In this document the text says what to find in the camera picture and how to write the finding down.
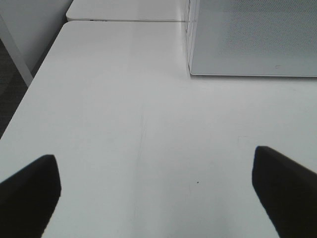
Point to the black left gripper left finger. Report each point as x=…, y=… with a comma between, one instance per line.
x=28, y=199

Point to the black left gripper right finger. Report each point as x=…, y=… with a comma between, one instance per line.
x=287, y=192

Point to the white microwave door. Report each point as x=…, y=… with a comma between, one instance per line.
x=256, y=37

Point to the white microwave oven body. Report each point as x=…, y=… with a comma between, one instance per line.
x=191, y=17

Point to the white rear table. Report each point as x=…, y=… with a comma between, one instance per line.
x=128, y=10

